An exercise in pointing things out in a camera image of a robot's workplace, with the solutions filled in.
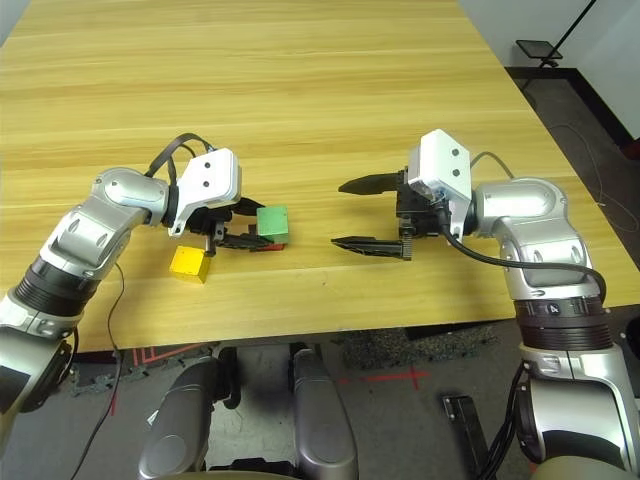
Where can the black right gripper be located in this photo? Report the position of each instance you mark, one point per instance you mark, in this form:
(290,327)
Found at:
(420,215)

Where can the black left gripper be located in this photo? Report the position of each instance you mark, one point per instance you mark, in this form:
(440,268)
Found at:
(210,222)

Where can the green wooden block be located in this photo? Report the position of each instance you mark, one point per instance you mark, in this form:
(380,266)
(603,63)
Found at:
(273,222)

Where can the red wooden block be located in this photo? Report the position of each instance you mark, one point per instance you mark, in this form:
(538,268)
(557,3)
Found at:
(277,247)

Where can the yellow wooden block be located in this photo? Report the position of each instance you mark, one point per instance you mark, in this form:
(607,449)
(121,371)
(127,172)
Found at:
(189,264)

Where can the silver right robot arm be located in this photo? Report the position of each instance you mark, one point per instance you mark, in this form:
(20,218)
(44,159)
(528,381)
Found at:
(530,210)

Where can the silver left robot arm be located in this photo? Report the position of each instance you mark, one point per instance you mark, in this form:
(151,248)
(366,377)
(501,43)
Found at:
(85,230)

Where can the dark speckled floor mat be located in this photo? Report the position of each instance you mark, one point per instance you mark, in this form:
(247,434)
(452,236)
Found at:
(400,347)

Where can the grey puzzle floor mat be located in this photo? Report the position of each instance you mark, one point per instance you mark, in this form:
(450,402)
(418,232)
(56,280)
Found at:
(110,380)

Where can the small silver clip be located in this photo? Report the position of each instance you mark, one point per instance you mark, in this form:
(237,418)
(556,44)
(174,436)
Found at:
(153,419)

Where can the grey right robot leg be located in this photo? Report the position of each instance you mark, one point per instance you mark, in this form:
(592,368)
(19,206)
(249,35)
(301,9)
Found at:
(325,425)

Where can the grey robot leg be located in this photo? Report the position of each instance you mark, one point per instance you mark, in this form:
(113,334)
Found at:
(325,425)
(175,430)

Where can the grey left robot leg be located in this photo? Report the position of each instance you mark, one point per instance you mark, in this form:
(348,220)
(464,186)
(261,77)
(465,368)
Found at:
(175,430)

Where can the red tape strip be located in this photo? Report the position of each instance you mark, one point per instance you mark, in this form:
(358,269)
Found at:
(114,406)

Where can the black bar on floor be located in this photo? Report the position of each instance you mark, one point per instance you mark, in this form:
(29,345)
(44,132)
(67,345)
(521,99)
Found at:
(465,430)

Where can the beige robot torso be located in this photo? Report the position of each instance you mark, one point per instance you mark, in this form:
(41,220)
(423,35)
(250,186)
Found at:
(260,476)

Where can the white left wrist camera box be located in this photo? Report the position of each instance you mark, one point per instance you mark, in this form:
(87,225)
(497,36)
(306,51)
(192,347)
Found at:
(210,175)

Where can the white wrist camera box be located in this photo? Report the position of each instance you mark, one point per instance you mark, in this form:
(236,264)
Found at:
(442,160)
(210,175)

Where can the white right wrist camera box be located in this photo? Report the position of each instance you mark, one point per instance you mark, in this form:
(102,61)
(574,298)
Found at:
(442,160)

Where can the black robot pelvis bracket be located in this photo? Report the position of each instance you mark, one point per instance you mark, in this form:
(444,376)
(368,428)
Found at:
(250,464)

